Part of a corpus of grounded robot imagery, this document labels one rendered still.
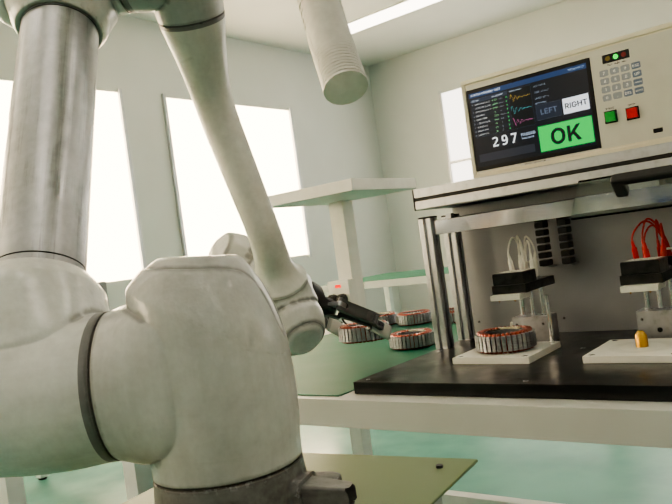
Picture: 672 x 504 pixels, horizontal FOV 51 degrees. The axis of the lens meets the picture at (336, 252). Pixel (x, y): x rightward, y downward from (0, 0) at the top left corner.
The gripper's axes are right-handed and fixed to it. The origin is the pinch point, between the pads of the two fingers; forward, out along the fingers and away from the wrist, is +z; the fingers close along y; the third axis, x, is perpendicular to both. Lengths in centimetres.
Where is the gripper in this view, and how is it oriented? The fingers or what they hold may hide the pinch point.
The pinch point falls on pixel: (363, 331)
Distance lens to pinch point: 153.0
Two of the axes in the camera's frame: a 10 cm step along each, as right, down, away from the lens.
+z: 6.6, 4.2, 6.2
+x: -2.3, 9.0, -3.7
